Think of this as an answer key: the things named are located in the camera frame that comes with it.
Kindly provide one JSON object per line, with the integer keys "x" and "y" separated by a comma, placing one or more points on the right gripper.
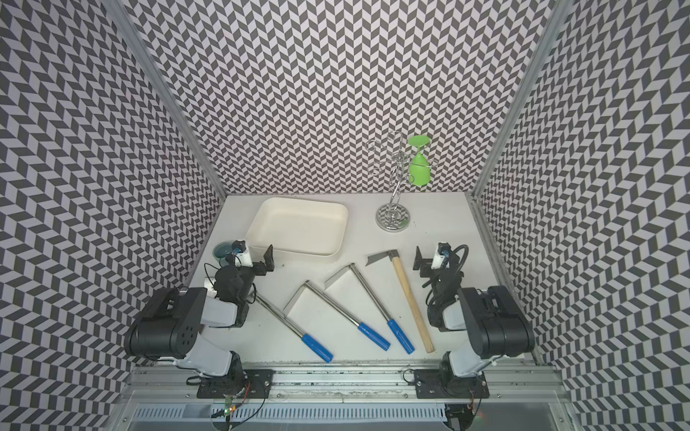
{"x": 426, "y": 264}

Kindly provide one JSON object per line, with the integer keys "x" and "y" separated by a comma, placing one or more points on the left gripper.
{"x": 269, "y": 263}

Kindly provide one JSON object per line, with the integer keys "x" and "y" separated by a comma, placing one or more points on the wooden handle hoe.
{"x": 394, "y": 256}

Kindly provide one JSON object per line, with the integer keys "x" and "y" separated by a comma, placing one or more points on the cream storage box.
{"x": 299, "y": 227}

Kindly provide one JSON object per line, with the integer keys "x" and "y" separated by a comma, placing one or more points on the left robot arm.
{"x": 169, "y": 326}

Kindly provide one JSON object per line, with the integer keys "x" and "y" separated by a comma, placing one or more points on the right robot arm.
{"x": 492, "y": 319}

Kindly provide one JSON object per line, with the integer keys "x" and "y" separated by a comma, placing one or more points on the grey-blue cup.
{"x": 221, "y": 251}

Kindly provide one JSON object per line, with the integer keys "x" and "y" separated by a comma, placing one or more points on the chrome cup rack stand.
{"x": 393, "y": 216}

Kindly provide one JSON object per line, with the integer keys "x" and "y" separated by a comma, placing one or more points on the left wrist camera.
{"x": 241, "y": 255}

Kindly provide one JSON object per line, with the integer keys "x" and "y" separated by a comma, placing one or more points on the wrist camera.
{"x": 441, "y": 256}
{"x": 241, "y": 255}

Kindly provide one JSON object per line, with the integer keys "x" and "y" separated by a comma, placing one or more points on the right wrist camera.
{"x": 441, "y": 256}

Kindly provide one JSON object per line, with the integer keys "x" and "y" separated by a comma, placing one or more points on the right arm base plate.
{"x": 433, "y": 384}

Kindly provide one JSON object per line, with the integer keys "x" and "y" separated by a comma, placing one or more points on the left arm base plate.
{"x": 252, "y": 384}

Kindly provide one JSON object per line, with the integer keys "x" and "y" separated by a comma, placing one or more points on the aluminium front rail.
{"x": 510, "y": 380}

